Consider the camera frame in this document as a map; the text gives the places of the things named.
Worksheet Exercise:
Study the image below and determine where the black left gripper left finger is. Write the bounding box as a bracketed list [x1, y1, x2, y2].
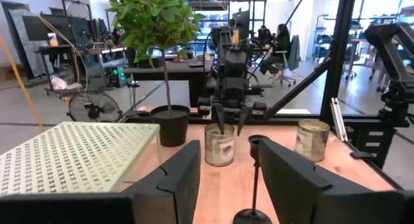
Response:
[0, 139, 202, 224]

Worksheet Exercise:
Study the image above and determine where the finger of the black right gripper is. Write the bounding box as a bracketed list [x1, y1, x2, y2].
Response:
[237, 106, 253, 137]
[214, 102, 225, 135]

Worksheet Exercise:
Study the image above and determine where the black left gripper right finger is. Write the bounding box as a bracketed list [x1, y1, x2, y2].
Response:
[257, 138, 414, 224]

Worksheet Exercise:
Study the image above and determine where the metallic candle jar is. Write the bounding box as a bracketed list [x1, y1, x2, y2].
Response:
[293, 119, 331, 162]
[204, 122, 235, 167]

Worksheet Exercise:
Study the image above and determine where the black candlestick holder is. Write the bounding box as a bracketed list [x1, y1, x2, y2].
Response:
[232, 135, 273, 224]

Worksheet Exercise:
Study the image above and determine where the black plastic plant pot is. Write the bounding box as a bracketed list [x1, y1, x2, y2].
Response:
[149, 104, 191, 148]

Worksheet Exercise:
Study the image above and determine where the black desk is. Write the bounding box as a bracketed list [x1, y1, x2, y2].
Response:
[122, 57, 214, 107]

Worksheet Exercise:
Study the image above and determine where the person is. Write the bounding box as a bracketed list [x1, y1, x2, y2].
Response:
[259, 23, 292, 76]

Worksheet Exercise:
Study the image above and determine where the office swivel chair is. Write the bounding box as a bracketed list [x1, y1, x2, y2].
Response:
[268, 34, 302, 88]

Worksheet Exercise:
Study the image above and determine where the silver aluminium bar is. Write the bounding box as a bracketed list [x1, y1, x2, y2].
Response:
[329, 97, 349, 142]

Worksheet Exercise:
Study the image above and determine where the thin black diagonal rod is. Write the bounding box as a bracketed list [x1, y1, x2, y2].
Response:
[247, 0, 310, 81]

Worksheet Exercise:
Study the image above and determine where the metal storage rack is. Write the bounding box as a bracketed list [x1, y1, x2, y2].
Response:
[312, 13, 331, 60]

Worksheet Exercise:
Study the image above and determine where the small green leafy tree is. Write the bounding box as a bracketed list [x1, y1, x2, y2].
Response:
[105, 0, 206, 118]

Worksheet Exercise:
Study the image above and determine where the white perforated metal shelf riser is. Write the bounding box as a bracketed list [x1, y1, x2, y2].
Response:
[0, 121, 162, 197]

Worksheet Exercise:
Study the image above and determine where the black floor fan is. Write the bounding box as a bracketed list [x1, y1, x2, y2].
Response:
[67, 91, 124, 123]

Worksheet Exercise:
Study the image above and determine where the computer tower with green lights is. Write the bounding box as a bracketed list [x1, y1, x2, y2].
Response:
[102, 65, 127, 89]

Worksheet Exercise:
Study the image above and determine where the black equipment cart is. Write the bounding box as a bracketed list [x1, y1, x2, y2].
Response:
[35, 44, 127, 98]

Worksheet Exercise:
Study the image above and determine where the dark leaning board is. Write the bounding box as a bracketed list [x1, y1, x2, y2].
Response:
[1, 0, 56, 80]

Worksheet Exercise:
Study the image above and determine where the black frame rail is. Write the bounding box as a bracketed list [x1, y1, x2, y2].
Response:
[122, 113, 411, 128]

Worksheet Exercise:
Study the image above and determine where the black diagonal frame brace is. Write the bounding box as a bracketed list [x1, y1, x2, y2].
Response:
[263, 58, 331, 120]

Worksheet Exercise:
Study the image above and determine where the black vertical frame post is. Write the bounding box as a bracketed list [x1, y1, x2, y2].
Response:
[320, 0, 356, 124]

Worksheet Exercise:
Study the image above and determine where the yellow hanging cable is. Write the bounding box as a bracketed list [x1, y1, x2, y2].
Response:
[0, 34, 46, 133]

